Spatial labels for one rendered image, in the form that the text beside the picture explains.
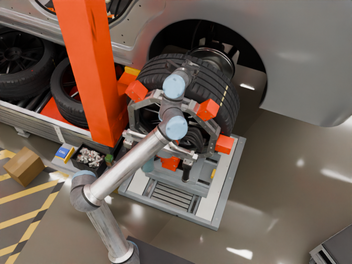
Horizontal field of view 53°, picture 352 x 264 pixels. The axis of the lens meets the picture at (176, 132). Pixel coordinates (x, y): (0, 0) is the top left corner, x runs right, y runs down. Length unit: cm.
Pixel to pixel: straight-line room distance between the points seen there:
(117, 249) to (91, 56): 102
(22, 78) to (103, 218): 148
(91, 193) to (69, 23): 74
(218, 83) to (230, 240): 125
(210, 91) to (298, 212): 141
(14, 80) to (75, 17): 142
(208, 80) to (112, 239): 98
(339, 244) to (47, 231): 200
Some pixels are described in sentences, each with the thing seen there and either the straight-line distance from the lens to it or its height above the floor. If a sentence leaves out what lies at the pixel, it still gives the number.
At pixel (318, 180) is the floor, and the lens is 312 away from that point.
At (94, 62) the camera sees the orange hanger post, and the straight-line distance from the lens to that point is 176.
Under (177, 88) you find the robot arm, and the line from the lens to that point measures 146.
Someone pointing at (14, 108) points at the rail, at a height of 39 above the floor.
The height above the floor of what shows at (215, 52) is 101.
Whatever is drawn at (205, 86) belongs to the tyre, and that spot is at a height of 115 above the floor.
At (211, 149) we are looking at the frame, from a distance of 204.
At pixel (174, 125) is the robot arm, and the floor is 141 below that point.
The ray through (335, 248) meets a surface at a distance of 255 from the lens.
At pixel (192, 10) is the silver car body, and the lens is 200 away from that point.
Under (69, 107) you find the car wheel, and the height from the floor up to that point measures 50.
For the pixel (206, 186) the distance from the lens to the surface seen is 265.
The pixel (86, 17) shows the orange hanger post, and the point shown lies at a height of 158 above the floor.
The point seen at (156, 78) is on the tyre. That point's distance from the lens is 189.
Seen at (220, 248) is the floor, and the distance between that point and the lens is 268.
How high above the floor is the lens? 255
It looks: 56 degrees down
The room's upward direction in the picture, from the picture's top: 5 degrees clockwise
